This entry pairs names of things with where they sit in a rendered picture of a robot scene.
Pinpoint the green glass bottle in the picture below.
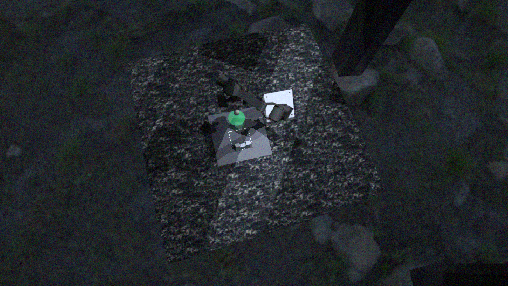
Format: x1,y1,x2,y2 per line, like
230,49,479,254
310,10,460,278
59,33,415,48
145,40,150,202
228,109,245,130

